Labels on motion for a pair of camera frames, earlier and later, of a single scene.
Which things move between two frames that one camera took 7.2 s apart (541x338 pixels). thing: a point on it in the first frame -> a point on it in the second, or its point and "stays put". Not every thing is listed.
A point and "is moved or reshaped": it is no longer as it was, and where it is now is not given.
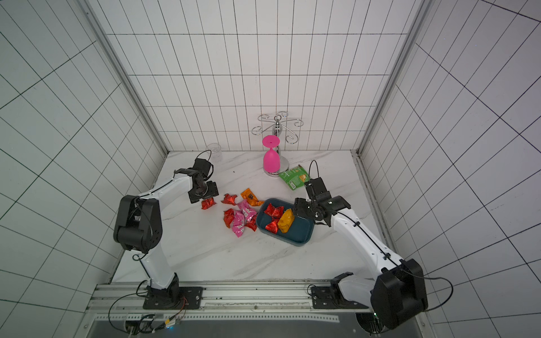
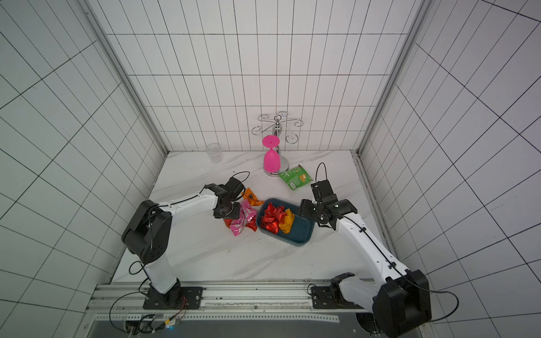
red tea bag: (228, 216) stays put
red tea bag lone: (207, 203) is moved or reshaped
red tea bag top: (229, 199) is moved or reshaped
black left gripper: (213, 191) -> (216, 213)
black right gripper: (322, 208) stays put
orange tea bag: (248, 195) stays put
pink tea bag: (238, 222) stays put
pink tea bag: (247, 210) stays put
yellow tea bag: (286, 220) stays put
